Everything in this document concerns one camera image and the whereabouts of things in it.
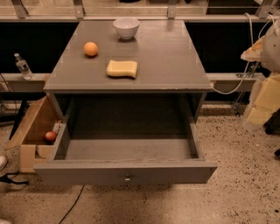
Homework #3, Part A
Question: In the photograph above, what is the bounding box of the small white packet in box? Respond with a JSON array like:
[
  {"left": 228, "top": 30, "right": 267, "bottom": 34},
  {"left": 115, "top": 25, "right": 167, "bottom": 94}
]
[{"left": 52, "top": 122, "right": 61, "bottom": 134}]

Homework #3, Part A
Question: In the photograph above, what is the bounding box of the white shoe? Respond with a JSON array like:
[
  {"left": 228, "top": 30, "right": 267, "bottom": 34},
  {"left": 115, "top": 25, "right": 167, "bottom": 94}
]
[{"left": 0, "top": 156, "right": 8, "bottom": 171}]

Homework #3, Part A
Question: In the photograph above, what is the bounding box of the white cable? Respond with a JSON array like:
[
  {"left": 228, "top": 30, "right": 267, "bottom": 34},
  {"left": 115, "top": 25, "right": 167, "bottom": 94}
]
[{"left": 212, "top": 12, "right": 277, "bottom": 95}]

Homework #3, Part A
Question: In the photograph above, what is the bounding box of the grey open top drawer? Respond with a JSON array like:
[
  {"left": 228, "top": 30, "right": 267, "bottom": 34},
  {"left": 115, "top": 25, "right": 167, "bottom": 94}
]
[{"left": 34, "top": 116, "right": 217, "bottom": 186}]

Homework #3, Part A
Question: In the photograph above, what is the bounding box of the orange ball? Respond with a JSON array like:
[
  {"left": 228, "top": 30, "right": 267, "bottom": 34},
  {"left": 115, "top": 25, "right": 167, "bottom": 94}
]
[{"left": 84, "top": 42, "right": 98, "bottom": 57}]

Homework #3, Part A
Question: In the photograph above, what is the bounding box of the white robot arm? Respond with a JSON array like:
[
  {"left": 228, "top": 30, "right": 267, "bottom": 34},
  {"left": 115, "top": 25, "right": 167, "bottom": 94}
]
[{"left": 241, "top": 20, "right": 280, "bottom": 129}]

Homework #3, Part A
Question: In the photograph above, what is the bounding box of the yellow sponge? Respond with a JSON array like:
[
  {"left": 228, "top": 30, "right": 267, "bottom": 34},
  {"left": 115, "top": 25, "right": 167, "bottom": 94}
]
[{"left": 106, "top": 60, "right": 137, "bottom": 78}]

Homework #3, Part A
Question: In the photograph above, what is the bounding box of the red apple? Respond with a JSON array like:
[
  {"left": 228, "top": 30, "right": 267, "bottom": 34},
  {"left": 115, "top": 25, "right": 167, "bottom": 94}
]
[{"left": 45, "top": 131, "right": 57, "bottom": 143}]

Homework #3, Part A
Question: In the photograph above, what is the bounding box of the grey cabinet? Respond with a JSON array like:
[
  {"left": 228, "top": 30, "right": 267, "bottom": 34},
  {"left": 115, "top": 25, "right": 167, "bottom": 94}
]
[{"left": 43, "top": 19, "right": 214, "bottom": 123}]

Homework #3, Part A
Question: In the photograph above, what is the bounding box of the cardboard box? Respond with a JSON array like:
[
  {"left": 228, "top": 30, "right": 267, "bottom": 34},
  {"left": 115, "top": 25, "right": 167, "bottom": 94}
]
[{"left": 6, "top": 95, "right": 59, "bottom": 172}]

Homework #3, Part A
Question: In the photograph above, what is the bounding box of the small metal drawer knob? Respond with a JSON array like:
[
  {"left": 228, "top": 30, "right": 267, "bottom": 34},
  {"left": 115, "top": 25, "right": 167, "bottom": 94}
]
[{"left": 124, "top": 174, "right": 131, "bottom": 183}]

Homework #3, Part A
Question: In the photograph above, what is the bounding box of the black floor cable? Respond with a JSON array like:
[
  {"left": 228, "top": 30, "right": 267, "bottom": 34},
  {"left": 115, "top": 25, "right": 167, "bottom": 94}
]
[{"left": 58, "top": 185, "right": 86, "bottom": 224}]

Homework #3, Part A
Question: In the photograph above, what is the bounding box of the clear plastic water bottle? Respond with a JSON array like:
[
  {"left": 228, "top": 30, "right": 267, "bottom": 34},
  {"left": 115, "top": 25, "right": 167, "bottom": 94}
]
[{"left": 14, "top": 53, "right": 33, "bottom": 81}]

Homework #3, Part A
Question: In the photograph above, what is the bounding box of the white bowl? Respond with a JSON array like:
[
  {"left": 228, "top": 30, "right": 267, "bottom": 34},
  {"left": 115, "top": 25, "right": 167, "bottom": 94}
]
[{"left": 113, "top": 18, "right": 140, "bottom": 39}]

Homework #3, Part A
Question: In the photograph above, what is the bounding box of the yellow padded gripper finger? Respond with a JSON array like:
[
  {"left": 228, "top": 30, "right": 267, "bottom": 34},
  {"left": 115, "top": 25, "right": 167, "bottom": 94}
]
[{"left": 243, "top": 73, "right": 280, "bottom": 130}]

